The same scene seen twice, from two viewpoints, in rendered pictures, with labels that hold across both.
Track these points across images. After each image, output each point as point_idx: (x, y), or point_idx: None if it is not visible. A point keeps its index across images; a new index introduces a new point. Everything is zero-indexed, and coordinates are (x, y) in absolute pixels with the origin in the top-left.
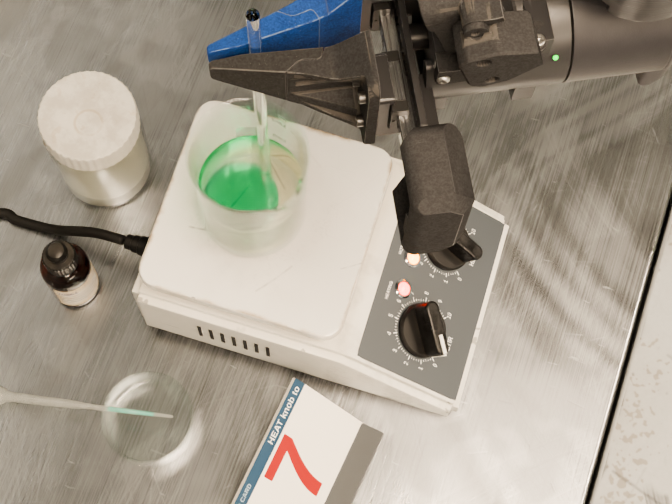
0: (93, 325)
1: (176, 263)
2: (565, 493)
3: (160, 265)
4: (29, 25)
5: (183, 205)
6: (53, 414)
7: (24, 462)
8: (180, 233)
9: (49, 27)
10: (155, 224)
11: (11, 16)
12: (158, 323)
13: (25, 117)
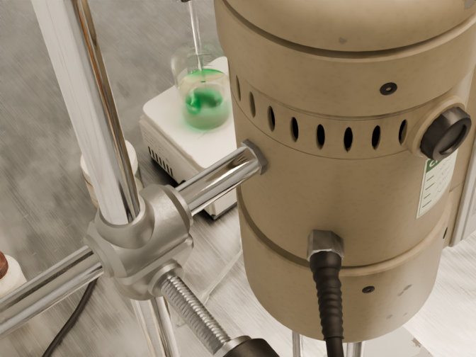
0: (196, 244)
1: (211, 151)
2: None
3: (207, 158)
4: (18, 199)
5: (185, 137)
6: (229, 282)
7: (244, 306)
8: (197, 144)
9: (27, 191)
10: (185, 151)
11: (7, 204)
12: (221, 204)
13: (65, 223)
